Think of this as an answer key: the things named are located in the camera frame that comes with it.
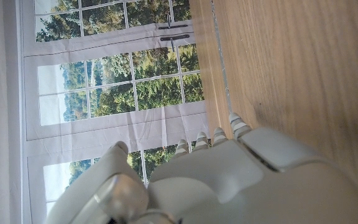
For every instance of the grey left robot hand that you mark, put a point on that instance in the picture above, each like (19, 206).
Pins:
(244, 180)

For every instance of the grey tape outline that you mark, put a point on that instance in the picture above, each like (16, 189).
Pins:
(221, 56)

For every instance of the printed window forest backdrop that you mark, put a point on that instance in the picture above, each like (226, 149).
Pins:
(120, 87)

